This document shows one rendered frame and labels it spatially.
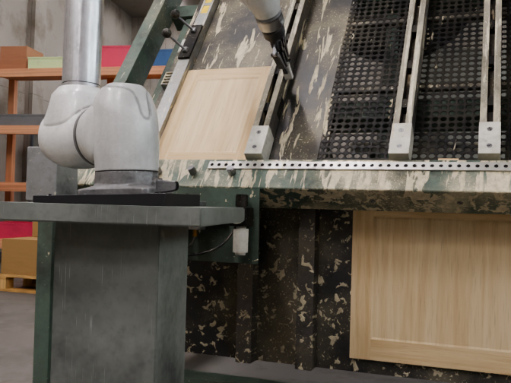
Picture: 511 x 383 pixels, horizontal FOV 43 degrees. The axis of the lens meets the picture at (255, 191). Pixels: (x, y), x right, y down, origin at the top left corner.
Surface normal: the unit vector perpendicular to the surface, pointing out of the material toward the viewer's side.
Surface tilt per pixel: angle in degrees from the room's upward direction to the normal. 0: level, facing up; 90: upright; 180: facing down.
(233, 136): 54
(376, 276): 90
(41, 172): 90
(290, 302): 90
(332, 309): 90
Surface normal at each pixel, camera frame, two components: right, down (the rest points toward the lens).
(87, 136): -0.69, 0.00
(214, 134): -0.26, -0.61
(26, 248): -0.30, -0.03
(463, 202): -0.22, 0.79
